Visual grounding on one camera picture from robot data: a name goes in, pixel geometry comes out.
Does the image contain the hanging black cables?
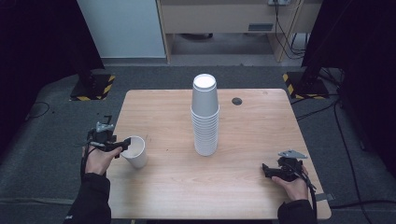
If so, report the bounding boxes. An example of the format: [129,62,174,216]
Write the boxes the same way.
[273,0,308,61]

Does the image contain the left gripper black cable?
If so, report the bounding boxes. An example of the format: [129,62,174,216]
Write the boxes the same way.
[79,142,98,180]

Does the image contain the stack of white cups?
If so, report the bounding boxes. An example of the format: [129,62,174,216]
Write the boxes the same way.
[190,73,220,157]

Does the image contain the grey strap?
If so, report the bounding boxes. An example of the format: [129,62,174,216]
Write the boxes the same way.
[317,192,335,202]

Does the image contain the thin black floor cable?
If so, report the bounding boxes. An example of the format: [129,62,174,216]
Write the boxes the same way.
[24,100,51,121]

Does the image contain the white cabinet panel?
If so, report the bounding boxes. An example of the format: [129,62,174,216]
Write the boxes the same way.
[76,0,167,60]

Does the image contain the person's right hand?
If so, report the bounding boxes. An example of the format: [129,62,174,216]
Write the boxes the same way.
[271,165,310,202]

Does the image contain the striped black stand base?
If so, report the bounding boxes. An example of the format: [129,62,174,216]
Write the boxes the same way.
[282,71,331,101]
[69,73,117,102]

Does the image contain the long black floor cable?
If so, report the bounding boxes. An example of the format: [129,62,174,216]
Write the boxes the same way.
[332,98,365,224]

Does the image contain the black curtain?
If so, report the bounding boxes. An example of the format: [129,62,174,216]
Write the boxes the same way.
[0,0,106,157]
[301,0,396,178]

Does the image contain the thick black floor cable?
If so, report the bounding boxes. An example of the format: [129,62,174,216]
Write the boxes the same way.
[329,199,396,210]

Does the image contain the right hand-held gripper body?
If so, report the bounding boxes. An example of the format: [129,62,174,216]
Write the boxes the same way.
[276,149,309,182]

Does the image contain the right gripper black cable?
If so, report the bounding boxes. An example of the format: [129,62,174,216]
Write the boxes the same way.
[291,163,318,217]

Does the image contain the white paper cup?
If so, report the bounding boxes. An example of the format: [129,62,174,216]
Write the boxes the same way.
[120,135,149,170]

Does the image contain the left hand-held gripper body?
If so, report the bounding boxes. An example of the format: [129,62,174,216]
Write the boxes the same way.
[87,121,118,152]

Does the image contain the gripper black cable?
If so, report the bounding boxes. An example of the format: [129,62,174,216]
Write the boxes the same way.
[291,163,318,217]
[79,142,98,180]

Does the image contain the person's left hand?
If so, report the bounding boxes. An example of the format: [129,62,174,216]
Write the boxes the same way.
[81,143,123,177]

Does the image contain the light wooden desk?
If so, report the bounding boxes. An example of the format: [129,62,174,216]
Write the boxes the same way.
[156,0,324,63]

